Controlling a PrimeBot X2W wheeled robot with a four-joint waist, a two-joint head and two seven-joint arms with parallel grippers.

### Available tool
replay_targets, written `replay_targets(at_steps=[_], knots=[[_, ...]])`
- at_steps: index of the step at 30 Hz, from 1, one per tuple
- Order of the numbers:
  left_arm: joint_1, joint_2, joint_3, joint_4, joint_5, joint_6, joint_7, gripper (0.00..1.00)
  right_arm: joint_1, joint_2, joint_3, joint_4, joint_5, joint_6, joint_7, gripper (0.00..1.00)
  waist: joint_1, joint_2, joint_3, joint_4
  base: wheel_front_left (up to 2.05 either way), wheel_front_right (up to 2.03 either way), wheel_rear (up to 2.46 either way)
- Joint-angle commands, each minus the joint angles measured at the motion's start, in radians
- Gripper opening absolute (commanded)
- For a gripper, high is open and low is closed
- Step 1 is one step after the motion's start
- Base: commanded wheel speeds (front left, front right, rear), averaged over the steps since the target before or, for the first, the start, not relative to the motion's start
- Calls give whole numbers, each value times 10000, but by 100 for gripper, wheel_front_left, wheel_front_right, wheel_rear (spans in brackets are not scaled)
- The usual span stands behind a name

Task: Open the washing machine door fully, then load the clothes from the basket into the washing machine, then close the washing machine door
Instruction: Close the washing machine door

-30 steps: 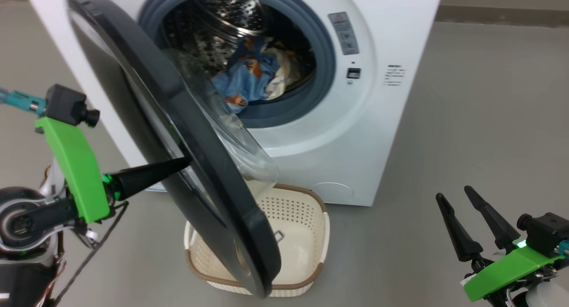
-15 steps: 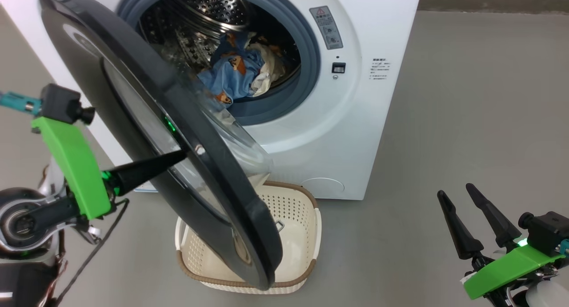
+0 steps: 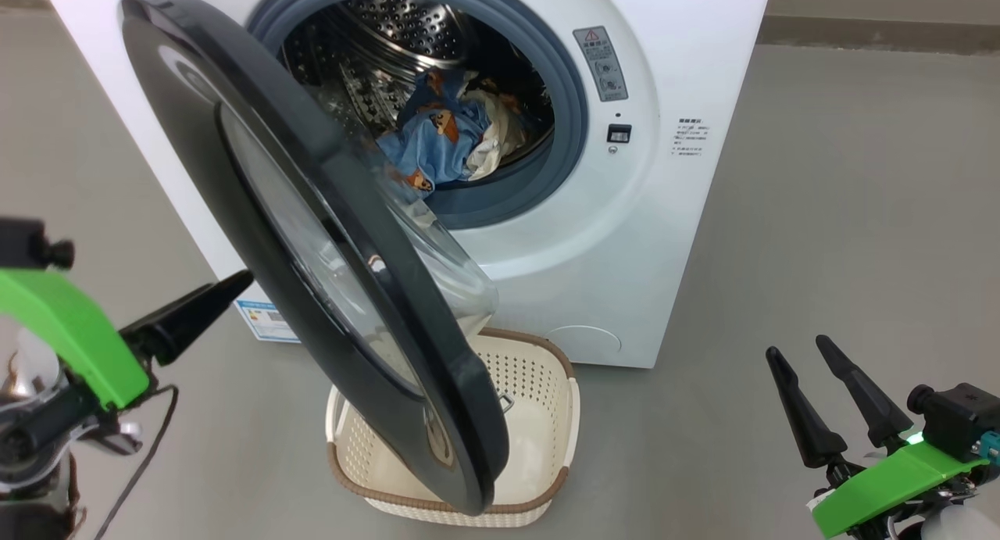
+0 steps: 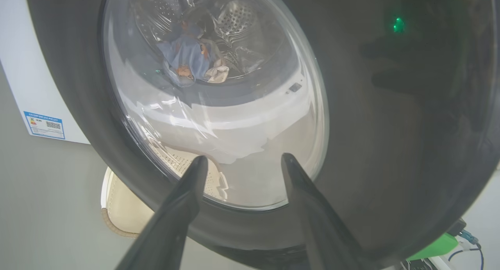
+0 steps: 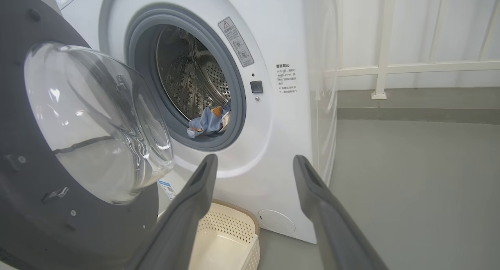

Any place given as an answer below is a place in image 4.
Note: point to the blue garment with orange print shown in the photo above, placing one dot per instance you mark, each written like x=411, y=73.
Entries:
x=183, y=55

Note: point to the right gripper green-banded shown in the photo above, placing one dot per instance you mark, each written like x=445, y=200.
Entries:
x=433, y=246

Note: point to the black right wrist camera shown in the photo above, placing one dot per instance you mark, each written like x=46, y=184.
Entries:
x=457, y=227

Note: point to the teal right camera connector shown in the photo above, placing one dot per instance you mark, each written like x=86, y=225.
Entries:
x=468, y=237

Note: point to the white front-load washing machine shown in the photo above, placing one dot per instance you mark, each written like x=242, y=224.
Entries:
x=15, y=47

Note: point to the blue energy label sticker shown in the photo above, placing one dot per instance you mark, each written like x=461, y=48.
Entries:
x=43, y=125

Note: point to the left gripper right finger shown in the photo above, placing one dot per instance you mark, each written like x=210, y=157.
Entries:
x=320, y=231

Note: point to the black door latch socket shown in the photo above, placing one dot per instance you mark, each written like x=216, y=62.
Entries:
x=295, y=87

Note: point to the cream perforated laundry basket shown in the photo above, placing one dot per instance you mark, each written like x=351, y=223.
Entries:
x=125, y=211

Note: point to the dark round glass door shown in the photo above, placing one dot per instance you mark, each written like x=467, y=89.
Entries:
x=390, y=145

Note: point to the steel washing drum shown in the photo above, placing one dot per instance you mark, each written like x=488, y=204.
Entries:
x=238, y=20

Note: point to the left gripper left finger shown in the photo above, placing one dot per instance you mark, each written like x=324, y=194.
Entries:
x=168, y=223

